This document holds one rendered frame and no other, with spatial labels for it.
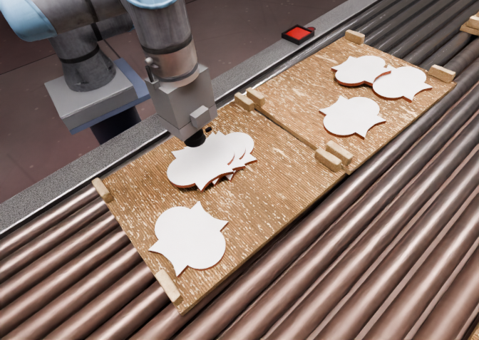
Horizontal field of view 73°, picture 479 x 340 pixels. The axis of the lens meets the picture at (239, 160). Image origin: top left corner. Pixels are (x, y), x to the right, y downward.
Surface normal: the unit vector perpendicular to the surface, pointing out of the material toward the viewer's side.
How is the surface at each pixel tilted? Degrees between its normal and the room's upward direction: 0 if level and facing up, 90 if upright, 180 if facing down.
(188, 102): 90
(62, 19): 104
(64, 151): 0
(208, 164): 0
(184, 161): 0
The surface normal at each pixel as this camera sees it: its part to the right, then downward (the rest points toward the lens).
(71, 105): -0.11, -0.66
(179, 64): 0.46, 0.65
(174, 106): 0.72, 0.48
